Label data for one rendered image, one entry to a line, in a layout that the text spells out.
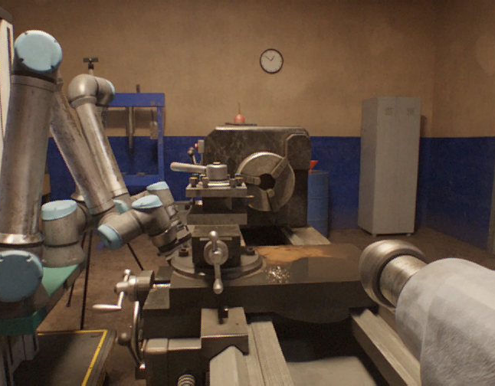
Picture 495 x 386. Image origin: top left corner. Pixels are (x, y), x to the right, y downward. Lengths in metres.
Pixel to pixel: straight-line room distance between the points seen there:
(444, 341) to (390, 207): 4.88
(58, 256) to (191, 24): 4.03
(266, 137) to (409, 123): 3.62
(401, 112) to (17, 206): 4.63
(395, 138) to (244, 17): 2.56
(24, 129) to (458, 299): 1.05
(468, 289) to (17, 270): 1.05
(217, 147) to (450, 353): 1.53
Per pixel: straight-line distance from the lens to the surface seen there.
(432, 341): 0.32
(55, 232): 1.77
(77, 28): 5.50
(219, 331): 0.80
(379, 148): 5.00
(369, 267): 0.49
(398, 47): 5.84
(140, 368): 1.06
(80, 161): 1.29
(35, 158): 1.14
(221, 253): 0.82
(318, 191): 4.54
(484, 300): 0.29
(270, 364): 0.77
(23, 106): 1.14
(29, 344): 1.91
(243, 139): 1.73
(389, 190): 5.11
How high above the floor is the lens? 1.26
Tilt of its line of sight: 8 degrees down
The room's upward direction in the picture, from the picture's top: straight up
